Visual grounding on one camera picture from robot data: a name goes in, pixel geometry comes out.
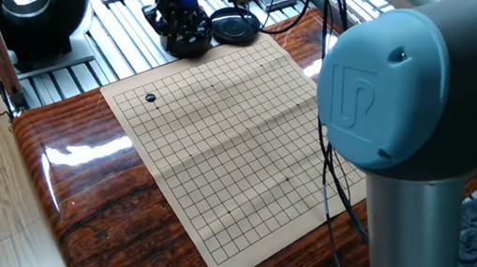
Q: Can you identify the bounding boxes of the black bowl of stones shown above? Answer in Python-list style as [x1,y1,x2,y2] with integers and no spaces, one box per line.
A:
[157,4,218,64]

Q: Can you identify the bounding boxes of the beige Go board mat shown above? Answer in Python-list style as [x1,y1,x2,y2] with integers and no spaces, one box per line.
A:
[74,8,392,267]

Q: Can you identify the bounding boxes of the black cable grey sleeve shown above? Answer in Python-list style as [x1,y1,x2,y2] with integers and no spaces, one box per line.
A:
[279,0,416,267]

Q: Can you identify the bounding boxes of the black bowl lid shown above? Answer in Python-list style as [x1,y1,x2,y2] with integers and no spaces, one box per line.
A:
[207,3,264,50]

